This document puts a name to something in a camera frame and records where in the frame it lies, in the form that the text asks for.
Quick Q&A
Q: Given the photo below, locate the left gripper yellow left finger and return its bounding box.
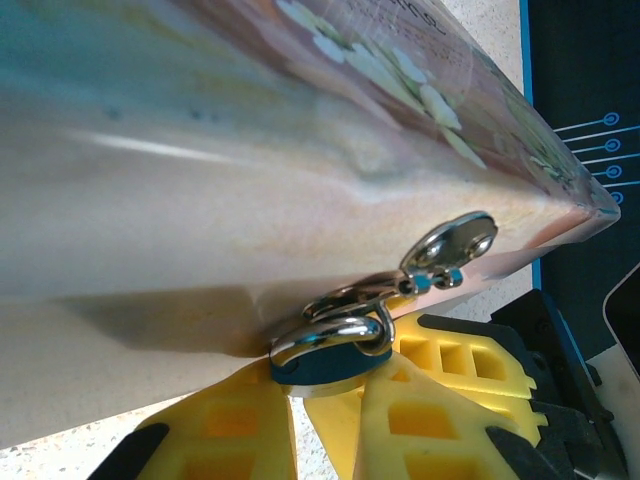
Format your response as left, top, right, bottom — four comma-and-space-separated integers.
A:
92, 360, 300, 480

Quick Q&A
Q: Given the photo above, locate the floral tin box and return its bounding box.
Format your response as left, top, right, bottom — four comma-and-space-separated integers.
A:
0, 0, 622, 449

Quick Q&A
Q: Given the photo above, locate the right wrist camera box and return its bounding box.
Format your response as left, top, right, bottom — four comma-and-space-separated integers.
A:
584, 344, 640, 480

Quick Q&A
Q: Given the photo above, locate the silver hasp latch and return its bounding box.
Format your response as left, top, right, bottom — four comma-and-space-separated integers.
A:
302, 210, 499, 321

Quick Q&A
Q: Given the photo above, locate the small blue padlock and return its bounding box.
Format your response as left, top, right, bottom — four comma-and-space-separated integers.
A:
268, 313, 396, 400

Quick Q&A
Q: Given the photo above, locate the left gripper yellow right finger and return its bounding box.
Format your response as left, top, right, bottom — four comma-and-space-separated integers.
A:
352, 357, 551, 480

